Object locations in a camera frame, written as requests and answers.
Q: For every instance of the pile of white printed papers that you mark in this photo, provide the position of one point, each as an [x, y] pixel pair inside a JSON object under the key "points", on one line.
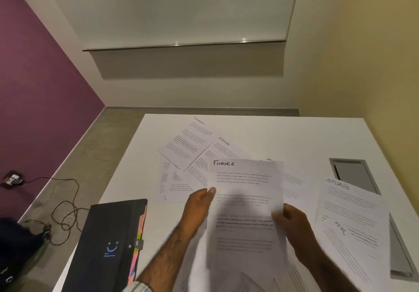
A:
{"points": [[183, 144]]}

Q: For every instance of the person's left hand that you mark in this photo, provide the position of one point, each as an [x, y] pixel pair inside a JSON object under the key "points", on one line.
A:
{"points": [[194, 210]]}

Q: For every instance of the white wall board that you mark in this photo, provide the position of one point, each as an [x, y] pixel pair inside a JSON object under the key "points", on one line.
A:
{"points": [[180, 7]]}

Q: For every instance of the white text paper sheet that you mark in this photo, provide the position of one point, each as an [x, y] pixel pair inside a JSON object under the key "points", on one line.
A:
{"points": [[245, 184]]}

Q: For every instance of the person's left forearm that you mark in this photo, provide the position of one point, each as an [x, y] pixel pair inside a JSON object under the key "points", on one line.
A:
{"points": [[163, 259]]}

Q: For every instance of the floor power socket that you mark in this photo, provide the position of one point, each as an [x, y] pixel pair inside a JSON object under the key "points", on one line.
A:
{"points": [[13, 179]]}

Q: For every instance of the black expanding folder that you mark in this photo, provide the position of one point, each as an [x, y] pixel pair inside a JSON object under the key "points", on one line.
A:
{"points": [[101, 229]]}

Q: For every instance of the plaid shirt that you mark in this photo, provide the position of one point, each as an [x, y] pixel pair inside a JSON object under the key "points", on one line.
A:
{"points": [[134, 287]]}

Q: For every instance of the person's right hand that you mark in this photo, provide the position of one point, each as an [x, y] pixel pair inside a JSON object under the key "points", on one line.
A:
{"points": [[299, 233]]}

